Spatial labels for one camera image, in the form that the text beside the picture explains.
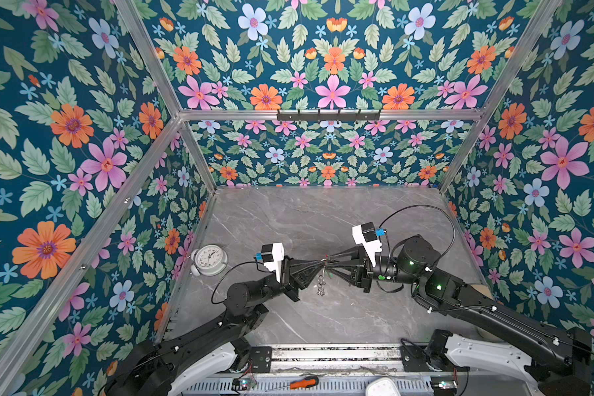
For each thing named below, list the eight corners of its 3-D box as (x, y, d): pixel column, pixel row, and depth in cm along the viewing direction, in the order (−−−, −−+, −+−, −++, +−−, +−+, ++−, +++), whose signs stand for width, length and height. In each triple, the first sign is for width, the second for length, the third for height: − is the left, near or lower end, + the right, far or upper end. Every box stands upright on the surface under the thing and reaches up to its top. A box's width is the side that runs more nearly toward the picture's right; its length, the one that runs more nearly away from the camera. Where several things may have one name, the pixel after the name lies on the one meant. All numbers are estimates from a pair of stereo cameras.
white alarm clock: (190, 277, 93) (184, 271, 89) (199, 250, 100) (194, 244, 96) (224, 277, 93) (219, 271, 89) (230, 251, 100) (227, 244, 96)
